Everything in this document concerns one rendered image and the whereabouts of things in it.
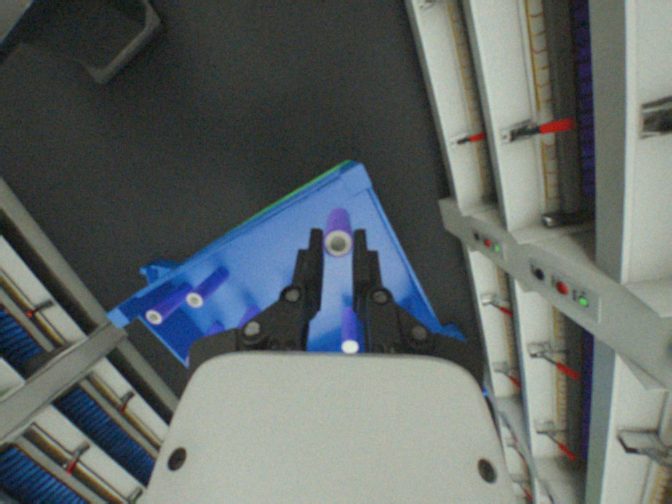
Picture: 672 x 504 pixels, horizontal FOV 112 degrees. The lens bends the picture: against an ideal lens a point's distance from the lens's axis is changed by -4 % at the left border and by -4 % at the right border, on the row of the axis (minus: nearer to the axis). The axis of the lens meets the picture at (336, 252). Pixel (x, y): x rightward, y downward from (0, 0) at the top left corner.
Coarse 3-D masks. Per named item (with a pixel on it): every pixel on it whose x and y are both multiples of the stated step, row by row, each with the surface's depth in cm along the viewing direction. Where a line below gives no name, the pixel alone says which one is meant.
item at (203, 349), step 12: (216, 336) 10; (228, 336) 10; (192, 348) 10; (204, 348) 10; (216, 348) 10; (228, 348) 10; (240, 348) 10; (252, 348) 10; (264, 348) 11; (192, 360) 10; (204, 360) 10; (192, 372) 9
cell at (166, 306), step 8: (176, 288) 30; (184, 288) 30; (192, 288) 32; (168, 296) 28; (176, 296) 29; (184, 296) 30; (160, 304) 27; (168, 304) 27; (176, 304) 28; (152, 312) 26; (160, 312) 26; (168, 312) 27; (152, 320) 26; (160, 320) 26
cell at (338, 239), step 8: (336, 208) 19; (328, 216) 19; (336, 216) 16; (344, 216) 17; (328, 224) 15; (336, 224) 14; (344, 224) 15; (328, 232) 14; (336, 232) 14; (344, 232) 14; (328, 240) 14; (336, 240) 14; (344, 240) 14; (352, 240) 14; (328, 248) 14; (336, 248) 14; (344, 248) 14; (352, 248) 14; (336, 256) 14
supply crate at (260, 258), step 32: (320, 192) 27; (352, 192) 19; (256, 224) 23; (288, 224) 28; (320, 224) 28; (352, 224) 28; (384, 224) 25; (224, 256) 30; (256, 256) 30; (288, 256) 30; (384, 256) 29; (160, 288) 30; (224, 288) 32; (256, 288) 31; (416, 288) 30; (128, 320) 25; (192, 320) 34; (224, 320) 33; (320, 320) 33
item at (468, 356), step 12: (444, 336) 10; (408, 348) 10; (432, 348) 10; (444, 348) 10; (456, 348) 10; (468, 348) 10; (456, 360) 10; (468, 360) 10; (480, 360) 10; (480, 372) 9; (480, 384) 9
